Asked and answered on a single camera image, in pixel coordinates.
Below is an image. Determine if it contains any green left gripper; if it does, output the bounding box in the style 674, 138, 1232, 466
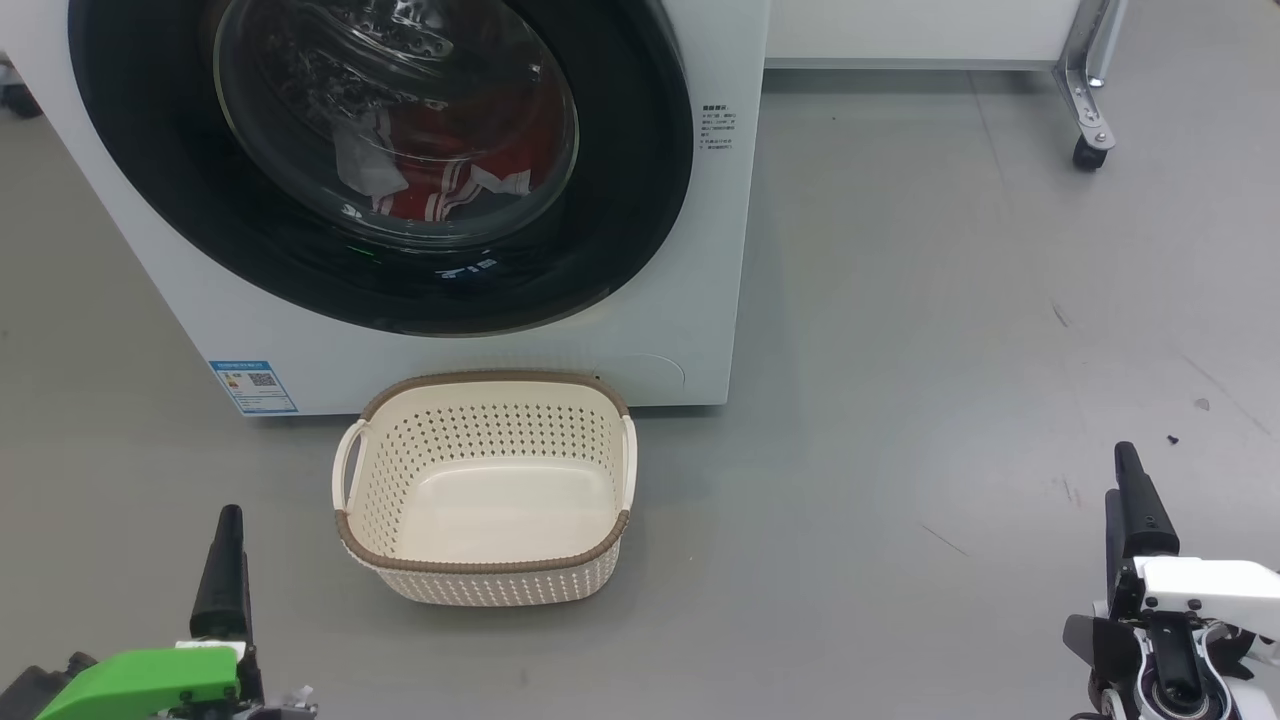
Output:
35, 505, 319, 720

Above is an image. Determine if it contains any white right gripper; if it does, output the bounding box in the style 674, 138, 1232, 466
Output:
1062, 442, 1280, 720

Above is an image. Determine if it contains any red and white garment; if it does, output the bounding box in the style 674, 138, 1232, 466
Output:
333, 100, 561, 224

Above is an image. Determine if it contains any black round washer door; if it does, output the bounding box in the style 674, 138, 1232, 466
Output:
68, 0, 695, 338

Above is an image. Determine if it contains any cream perforated laundry basket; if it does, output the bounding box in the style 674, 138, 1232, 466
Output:
332, 371, 639, 608

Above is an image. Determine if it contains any white front-load washing machine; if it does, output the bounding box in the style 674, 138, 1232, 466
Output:
0, 0, 771, 417

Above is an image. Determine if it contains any blue energy label sticker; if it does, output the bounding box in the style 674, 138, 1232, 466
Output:
209, 360, 299, 416

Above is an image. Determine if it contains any dark wheeled stand base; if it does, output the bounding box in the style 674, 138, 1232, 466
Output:
0, 50, 44, 121

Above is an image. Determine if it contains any white partition panel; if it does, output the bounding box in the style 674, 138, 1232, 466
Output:
765, 0, 1086, 71

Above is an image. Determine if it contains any silver metal bracket leg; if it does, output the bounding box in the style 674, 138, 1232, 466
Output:
1052, 0, 1129, 151

